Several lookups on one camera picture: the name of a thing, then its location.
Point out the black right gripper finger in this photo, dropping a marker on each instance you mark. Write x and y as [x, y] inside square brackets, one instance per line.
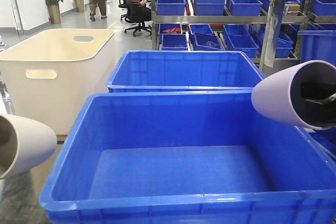
[318, 102]

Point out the purple plastic cup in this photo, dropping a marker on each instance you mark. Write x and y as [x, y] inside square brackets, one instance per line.
[278, 96]

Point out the beige plastic cup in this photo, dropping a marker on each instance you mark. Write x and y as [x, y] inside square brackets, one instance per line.
[25, 143]

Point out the blue plastic bin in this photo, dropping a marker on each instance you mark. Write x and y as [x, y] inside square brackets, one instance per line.
[187, 157]
[156, 70]

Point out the near blue plastic bin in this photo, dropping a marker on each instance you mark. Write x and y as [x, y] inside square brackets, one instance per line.
[187, 157]

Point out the metal shelf rack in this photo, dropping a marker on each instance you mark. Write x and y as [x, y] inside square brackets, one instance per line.
[273, 19]

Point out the beige plastic tub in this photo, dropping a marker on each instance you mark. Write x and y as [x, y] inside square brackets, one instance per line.
[50, 75]

